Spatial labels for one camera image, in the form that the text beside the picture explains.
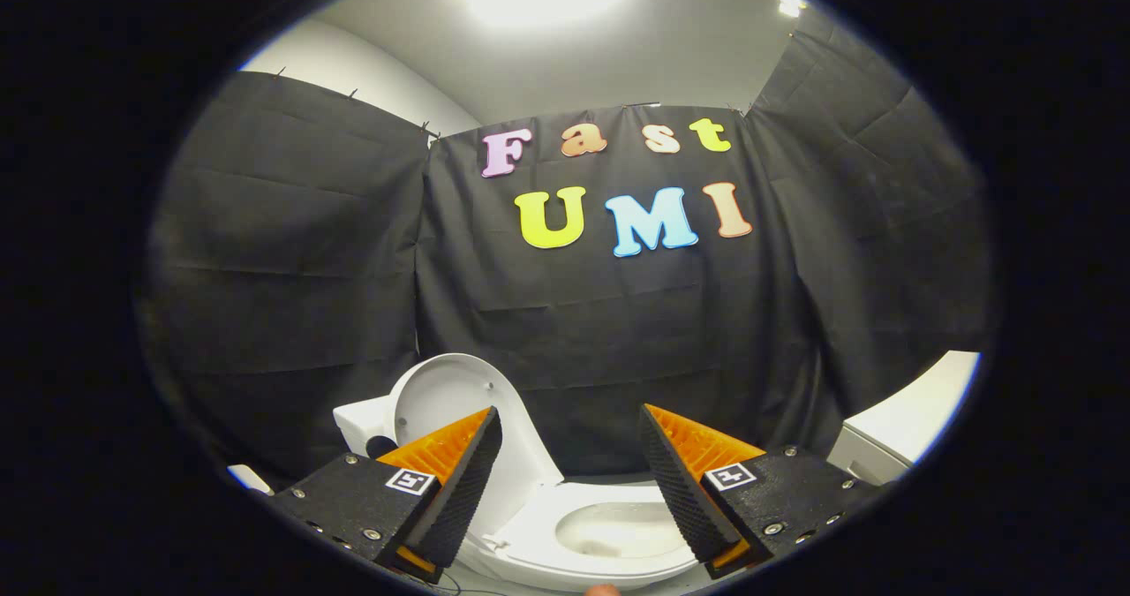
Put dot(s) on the white toilet seat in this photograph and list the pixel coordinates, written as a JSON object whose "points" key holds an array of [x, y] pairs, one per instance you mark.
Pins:
{"points": [[530, 530]]}

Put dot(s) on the small ceiling light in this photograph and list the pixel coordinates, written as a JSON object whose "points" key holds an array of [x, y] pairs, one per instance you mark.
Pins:
{"points": [[790, 3]]}

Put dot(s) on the black backdrop cloth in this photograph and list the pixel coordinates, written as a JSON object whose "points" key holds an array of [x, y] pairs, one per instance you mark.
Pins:
{"points": [[600, 340]]}

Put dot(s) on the white toilet lid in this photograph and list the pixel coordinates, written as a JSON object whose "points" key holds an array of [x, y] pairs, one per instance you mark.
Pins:
{"points": [[441, 393]]}

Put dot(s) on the white cabinet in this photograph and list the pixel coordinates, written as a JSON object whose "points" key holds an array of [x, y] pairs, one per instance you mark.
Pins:
{"points": [[909, 419]]}

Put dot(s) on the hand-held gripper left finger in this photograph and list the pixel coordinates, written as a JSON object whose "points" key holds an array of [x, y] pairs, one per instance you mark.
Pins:
{"points": [[463, 490]]}

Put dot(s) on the white ceramic toilet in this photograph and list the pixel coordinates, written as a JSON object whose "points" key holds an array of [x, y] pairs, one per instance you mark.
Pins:
{"points": [[360, 424]]}

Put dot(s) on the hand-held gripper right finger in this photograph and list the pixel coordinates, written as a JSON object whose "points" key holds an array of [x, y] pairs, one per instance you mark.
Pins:
{"points": [[675, 490]]}

